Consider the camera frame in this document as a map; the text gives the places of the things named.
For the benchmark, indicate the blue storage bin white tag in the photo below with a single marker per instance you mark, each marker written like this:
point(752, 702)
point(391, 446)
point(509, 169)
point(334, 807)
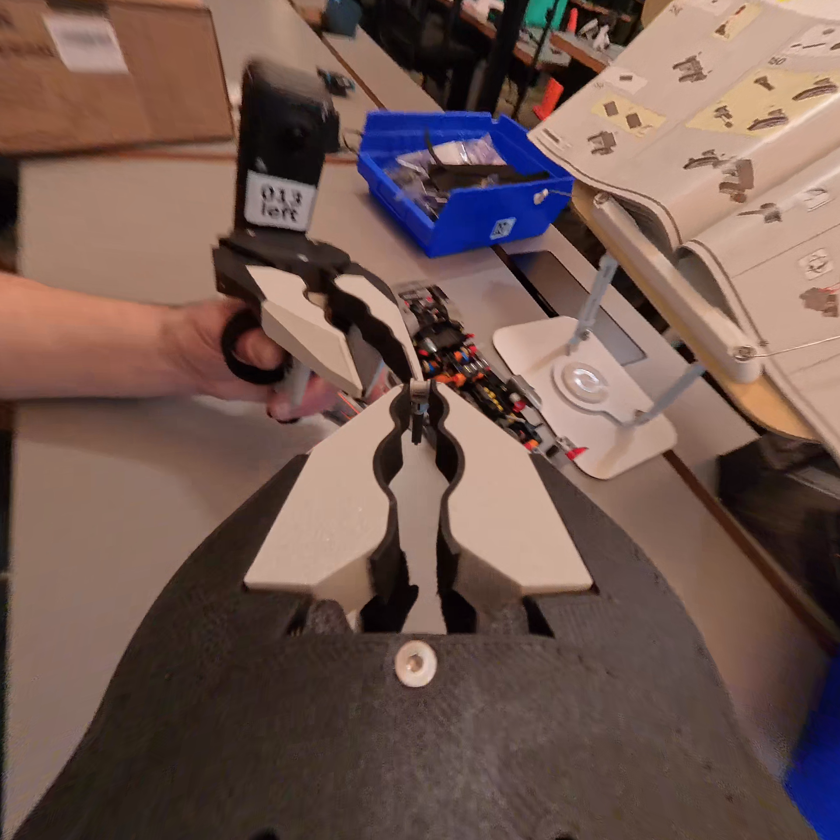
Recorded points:
point(459, 216)

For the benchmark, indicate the cardboard box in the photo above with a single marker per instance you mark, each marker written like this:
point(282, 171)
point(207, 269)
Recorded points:
point(164, 98)

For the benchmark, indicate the white book stand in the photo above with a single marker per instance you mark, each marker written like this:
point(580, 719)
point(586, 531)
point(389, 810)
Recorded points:
point(623, 433)

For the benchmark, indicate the lego instruction booklet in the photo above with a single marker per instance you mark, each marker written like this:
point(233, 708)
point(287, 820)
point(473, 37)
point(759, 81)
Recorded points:
point(754, 131)

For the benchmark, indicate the person's left forearm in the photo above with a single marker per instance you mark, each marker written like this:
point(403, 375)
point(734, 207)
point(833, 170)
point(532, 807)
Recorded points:
point(79, 341)

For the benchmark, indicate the plastic bags of lego parts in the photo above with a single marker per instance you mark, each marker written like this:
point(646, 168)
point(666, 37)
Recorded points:
point(459, 164)

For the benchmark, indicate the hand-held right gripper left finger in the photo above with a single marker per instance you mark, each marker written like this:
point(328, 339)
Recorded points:
point(321, 525)

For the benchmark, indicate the person's left hand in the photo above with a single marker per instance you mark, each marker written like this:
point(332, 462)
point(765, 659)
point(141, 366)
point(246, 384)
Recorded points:
point(197, 348)

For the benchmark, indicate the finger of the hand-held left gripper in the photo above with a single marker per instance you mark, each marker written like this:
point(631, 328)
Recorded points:
point(308, 341)
point(377, 308)

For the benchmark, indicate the partly built lego vehicle model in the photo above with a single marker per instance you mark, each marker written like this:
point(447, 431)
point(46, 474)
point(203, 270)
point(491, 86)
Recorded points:
point(459, 354)

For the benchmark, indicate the small light grey lego connector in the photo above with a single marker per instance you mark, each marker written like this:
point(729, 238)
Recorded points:
point(420, 390)

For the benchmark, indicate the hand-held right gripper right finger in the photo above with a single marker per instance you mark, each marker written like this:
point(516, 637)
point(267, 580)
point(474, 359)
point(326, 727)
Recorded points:
point(518, 525)

